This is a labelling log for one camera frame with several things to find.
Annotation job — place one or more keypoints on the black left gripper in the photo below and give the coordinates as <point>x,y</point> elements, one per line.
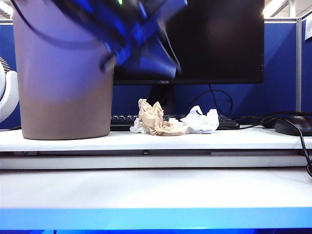
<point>136,34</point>

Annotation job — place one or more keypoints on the tan paper ball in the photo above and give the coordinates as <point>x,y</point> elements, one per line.
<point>151,117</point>

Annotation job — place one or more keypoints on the white paper ball with loop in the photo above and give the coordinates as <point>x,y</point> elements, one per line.
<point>202,123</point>

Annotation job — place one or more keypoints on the black monitor stand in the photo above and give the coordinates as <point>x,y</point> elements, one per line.
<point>163,95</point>

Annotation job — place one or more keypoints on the black ASUS monitor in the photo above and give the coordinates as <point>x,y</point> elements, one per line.
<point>219,41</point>

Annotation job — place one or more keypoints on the white desk riser board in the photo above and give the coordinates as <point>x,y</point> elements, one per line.
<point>146,142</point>

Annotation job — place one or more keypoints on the black computer keyboard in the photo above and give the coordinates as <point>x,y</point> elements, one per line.
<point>226,123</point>

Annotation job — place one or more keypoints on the grey plastic waste bin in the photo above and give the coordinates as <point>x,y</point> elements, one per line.
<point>61,97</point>

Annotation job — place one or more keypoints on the white paper sign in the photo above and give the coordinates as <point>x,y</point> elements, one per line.
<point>308,30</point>

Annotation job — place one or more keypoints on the black computer mouse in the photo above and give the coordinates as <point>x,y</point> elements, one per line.
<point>295,125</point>

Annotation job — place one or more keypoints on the white desk fan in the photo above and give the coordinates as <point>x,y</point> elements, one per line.
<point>9,92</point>

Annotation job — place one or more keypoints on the grey metal table rail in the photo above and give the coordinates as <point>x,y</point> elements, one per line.
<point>97,153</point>

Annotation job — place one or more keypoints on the grey aluminium partition post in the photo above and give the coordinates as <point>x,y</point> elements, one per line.
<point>299,65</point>

